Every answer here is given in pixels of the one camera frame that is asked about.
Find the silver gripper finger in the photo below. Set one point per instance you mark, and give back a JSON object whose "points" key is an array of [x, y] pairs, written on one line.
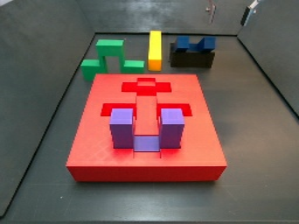
{"points": [[248, 12], [211, 10]]}

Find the blue U-shaped block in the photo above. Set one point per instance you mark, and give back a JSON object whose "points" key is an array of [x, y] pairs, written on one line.
{"points": [[204, 46]]}

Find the black regrasp fixture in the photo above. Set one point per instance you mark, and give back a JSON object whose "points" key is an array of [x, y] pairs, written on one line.
{"points": [[191, 59]]}

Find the red base fixture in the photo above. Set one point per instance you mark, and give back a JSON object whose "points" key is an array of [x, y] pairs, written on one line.
{"points": [[96, 162]]}

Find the purple U-shaped block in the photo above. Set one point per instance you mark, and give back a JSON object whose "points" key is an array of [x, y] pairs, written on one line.
{"points": [[148, 132]]}

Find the yellow long bar block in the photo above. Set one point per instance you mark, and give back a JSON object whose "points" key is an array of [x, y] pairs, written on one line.
{"points": [[155, 51]]}

